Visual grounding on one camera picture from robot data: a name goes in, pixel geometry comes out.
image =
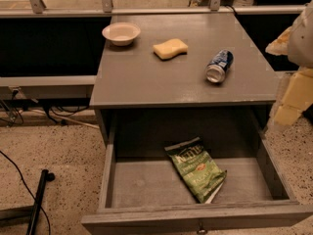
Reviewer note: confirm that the black stand leg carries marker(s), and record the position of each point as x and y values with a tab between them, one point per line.
28	214

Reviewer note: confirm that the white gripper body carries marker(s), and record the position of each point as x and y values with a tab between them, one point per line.
302	42

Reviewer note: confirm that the grey wooden cabinet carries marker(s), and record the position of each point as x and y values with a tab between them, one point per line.
135	77

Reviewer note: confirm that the blue soda can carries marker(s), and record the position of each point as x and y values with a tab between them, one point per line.
217	68

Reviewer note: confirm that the yellow sponge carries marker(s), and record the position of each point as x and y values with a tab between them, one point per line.
170	49

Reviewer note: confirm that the metal railing frame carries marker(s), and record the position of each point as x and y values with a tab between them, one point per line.
23	32

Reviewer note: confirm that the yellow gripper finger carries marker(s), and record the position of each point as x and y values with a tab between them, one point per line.
298	97
280	45

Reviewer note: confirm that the green jalapeno chip bag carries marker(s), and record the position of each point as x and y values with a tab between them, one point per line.
197	168

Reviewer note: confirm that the white ceramic bowl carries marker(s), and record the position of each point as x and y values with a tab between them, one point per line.
121	34

